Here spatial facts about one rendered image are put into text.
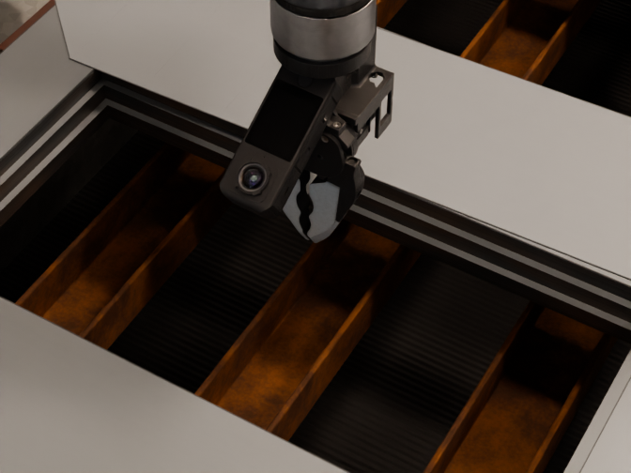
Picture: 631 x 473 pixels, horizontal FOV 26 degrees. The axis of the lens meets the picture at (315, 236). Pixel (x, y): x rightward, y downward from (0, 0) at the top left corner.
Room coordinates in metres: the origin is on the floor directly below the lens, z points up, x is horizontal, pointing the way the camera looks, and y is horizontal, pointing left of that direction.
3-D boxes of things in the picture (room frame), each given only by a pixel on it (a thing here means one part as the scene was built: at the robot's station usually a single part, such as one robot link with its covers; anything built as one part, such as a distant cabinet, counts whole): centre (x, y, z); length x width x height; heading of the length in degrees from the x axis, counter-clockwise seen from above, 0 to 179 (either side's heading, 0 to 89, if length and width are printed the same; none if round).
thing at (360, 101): (0.77, -0.01, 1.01); 0.09 x 0.08 x 0.12; 150
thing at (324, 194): (0.76, -0.02, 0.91); 0.06 x 0.03 x 0.09; 150
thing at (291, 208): (0.77, 0.01, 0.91); 0.06 x 0.03 x 0.09; 150
